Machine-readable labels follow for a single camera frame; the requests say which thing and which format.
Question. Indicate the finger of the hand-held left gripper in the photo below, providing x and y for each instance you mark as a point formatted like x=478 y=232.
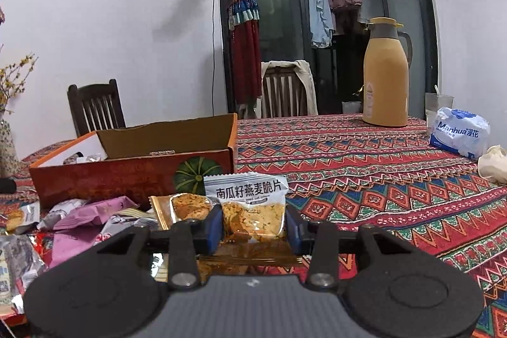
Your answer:
x=6 y=185

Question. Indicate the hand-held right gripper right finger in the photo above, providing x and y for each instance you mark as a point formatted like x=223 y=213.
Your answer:
x=295 y=231

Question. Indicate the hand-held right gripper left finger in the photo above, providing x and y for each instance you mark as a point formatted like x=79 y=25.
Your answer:
x=212 y=227

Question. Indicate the white oat crisp packet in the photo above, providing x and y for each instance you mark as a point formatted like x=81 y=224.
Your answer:
x=245 y=191

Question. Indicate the pile of snack packets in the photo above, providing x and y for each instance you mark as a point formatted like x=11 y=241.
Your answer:
x=79 y=219

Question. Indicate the orange cardboard box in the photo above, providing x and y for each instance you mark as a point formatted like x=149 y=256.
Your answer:
x=99 y=179

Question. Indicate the floral ceramic vase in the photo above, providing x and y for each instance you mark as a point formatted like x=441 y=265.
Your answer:
x=6 y=148

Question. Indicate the red patterned tablecloth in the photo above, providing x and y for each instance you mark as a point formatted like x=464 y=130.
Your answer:
x=356 y=171

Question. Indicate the yellow flower branches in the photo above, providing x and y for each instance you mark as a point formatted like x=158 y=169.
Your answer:
x=6 y=78

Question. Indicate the dark wooden chair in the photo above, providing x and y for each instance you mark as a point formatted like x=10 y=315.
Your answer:
x=95 y=108

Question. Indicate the white bucket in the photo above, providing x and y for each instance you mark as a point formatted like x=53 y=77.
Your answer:
x=351 y=107

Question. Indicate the brown slatted wooden chair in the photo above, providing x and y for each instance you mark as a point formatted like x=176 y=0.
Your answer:
x=281 y=92

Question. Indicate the chair with draped cloth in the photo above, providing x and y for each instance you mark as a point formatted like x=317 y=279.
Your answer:
x=307 y=84

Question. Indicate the tan thermos jug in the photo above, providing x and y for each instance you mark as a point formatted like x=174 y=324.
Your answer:
x=386 y=84

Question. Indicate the red tassel hanging decoration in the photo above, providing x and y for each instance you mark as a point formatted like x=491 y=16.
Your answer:
x=245 y=57

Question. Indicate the clear drinking glass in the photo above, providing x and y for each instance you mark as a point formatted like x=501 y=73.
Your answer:
x=435 y=104

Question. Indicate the white blue tissue pack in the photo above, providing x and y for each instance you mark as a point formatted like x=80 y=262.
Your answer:
x=459 y=132

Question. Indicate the beige crumpled bag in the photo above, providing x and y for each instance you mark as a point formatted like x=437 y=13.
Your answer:
x=493 y=163

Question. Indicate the light blue hanging shirt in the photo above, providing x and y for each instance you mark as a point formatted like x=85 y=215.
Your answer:
x=321 y=13

